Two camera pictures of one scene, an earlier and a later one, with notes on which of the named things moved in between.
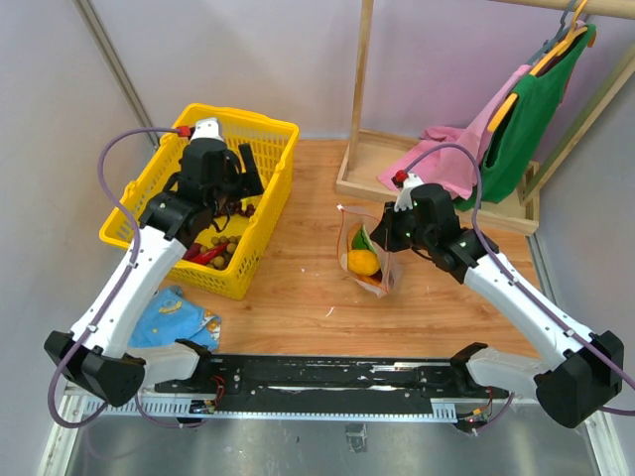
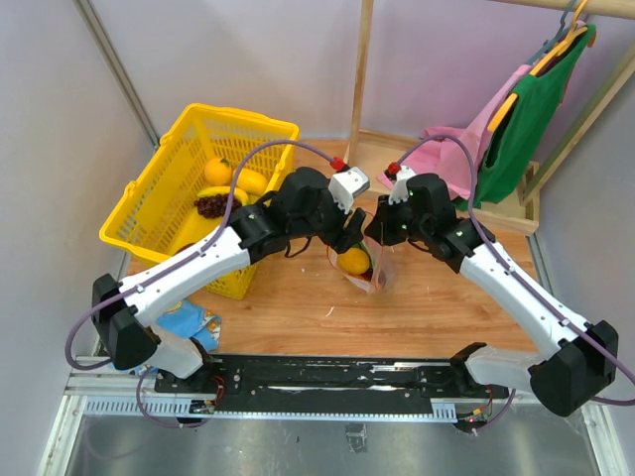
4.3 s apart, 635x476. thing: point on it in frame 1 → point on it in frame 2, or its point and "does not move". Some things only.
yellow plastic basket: x=256 y=224 does not move
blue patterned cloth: x=164 y=316 does not move
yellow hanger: x=573 y=32 does not move
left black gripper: x=245 y=183 → x=342 y=238
